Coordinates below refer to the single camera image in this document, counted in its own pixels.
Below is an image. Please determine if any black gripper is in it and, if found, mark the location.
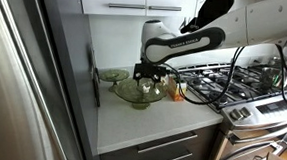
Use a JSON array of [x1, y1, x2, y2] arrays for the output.
[[132, 62, 168, 90]]

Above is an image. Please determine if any white chicken egg holder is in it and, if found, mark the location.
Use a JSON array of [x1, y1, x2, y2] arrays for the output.
[[141, 83, 151, 94]]

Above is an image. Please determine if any large green glass cake stand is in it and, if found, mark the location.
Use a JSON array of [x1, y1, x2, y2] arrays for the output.
[[113, 75, 169, 112]]

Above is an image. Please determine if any small green glass cake stand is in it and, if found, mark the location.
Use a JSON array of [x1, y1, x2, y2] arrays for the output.
[[97, 67, 131, 94]]

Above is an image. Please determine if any silver stove knob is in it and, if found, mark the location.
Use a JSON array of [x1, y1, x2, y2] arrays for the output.
[[229, 108, 245, 121], [239, 106, 254, 119]]

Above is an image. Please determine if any black oven mitt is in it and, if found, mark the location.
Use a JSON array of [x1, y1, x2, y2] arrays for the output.
[[179, 0, 236, 37]]

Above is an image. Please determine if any metal pot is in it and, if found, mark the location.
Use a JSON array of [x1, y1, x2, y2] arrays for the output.
[[259, 65, 281, 91]]

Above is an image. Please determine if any stainless gas stove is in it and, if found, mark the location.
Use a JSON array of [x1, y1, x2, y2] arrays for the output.
[[172, 56, 287, 160]]

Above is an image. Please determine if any stainless steel fridge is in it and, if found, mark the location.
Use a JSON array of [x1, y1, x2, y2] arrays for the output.
[[0, 0, 89, 160]]

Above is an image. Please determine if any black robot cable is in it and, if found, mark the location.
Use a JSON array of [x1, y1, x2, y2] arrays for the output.
[[161, 40, 247, 109]]

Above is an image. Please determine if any silver cabinet handle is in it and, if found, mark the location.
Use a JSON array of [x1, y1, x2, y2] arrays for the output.
[[107, 2, 147, 10], [148, 4, 183, 12]]

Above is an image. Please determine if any silver oven door handle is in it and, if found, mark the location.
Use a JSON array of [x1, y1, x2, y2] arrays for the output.
[[228, 116, 287, 149]]

